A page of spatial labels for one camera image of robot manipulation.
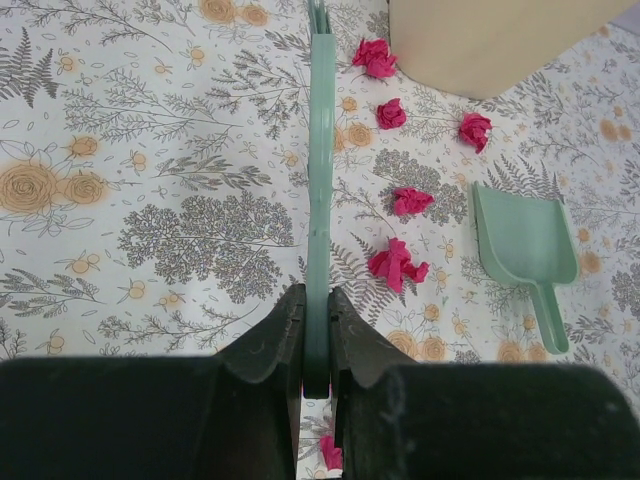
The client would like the pink paper scrap upper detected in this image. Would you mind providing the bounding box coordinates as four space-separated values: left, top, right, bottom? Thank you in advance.
393 187 435 216

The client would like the floral table cloth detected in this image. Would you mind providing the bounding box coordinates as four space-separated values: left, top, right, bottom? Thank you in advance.
1 1 639 479

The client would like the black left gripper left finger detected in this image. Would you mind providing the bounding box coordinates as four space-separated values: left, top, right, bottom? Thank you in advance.
1 285 305 479

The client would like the pink paper scrap large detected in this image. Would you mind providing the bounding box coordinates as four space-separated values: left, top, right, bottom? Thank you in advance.
367 238 430 293

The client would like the pink paper scrap middle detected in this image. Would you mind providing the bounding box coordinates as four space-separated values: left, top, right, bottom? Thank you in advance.
376 98 407 130

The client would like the pink paper scrap near edge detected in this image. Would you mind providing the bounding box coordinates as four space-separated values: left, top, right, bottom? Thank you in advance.
319 435 343 470

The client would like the green hand brush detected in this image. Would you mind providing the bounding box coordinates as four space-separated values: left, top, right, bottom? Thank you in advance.
303 1 336 399

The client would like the green dustpan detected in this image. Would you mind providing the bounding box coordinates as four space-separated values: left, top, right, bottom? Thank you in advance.
471 183 579 354

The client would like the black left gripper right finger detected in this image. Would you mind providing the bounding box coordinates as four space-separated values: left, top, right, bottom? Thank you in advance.
329 290 639 479

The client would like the pink paper scrap by bin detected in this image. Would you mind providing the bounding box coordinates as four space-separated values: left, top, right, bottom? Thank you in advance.
352 39 397 79

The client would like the pink paper scrap right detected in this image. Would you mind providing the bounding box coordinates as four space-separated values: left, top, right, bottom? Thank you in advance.
458 113 493 154

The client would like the beige waste bin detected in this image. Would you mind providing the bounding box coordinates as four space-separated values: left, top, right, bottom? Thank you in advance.
388 0 634 100

